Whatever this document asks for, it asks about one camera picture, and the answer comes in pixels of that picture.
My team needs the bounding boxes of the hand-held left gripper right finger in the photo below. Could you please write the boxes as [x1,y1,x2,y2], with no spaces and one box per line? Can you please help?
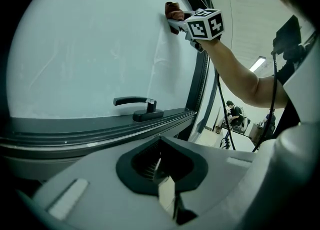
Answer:
[159,136,257,230]

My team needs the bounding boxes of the brown cloth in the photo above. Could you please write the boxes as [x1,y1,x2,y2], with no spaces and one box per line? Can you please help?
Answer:
[164,1,188,35]

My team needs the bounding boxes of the black cable on floor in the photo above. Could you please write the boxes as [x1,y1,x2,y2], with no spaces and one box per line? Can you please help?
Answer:
[219,130,232,149]

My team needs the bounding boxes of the black box device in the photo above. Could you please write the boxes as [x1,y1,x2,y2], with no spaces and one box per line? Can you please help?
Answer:
[271,15,303,58]

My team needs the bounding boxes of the black window handle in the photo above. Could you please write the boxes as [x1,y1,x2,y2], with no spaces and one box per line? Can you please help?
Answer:
[112,96,165,122]

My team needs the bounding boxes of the ceiling light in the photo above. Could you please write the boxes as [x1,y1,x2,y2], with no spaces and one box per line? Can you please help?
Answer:
[248,56,267,73]

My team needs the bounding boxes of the person's right forearm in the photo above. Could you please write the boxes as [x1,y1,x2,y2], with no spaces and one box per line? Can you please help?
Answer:
[199,39,288,109]

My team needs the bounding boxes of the frosted glass window pane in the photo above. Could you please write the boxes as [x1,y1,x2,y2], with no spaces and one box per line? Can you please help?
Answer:
[6,0,200,119]

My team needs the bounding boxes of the dark framed glass window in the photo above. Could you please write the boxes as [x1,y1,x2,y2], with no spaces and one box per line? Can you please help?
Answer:
[0,0,218,166]

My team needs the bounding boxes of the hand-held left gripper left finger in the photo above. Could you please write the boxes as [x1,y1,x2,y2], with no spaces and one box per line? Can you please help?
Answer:
[32,136,176,230]

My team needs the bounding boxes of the brown cabinet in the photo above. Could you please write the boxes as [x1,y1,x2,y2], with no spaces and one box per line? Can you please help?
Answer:
[249,123,265,146]

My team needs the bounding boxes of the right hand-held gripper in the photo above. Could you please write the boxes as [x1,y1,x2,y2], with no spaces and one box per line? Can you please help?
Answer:
[166,8,225,54]

